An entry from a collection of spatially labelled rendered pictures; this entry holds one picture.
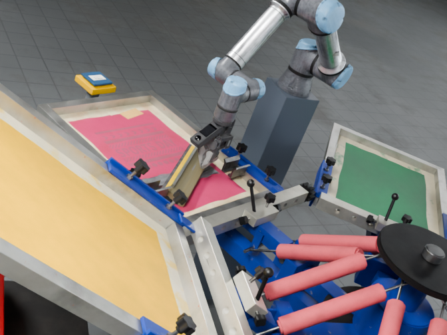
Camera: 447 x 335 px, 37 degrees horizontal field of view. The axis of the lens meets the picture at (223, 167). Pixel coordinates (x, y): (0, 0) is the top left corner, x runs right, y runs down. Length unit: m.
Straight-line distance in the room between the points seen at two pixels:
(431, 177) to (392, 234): 1.43
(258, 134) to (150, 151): 0.61
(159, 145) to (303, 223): 1.93
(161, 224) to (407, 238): 0.71
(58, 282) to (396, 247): 1.03
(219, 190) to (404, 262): 0.88
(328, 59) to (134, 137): 0.82
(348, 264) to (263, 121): 1.19
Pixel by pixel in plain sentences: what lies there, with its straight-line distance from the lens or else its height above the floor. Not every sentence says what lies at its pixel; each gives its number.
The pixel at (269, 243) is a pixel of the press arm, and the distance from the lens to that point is 2.24.
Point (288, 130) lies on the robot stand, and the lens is 2.95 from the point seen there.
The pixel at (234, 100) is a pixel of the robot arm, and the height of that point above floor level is 1.35.
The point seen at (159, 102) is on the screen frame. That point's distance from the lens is 2.90.
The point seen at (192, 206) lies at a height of 0.95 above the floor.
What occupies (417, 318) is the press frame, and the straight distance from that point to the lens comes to 2.03.
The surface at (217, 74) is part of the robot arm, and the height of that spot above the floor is 1.35.
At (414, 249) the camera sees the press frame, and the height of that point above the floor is 1.32.
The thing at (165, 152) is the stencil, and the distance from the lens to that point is 2.61.
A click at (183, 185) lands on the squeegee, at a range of 2.38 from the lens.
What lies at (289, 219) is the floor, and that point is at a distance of 4.35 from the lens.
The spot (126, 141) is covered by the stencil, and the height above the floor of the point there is 0.95.
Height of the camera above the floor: 2.26
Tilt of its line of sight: 29 degrees down
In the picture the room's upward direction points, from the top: 22 degrees clockwise
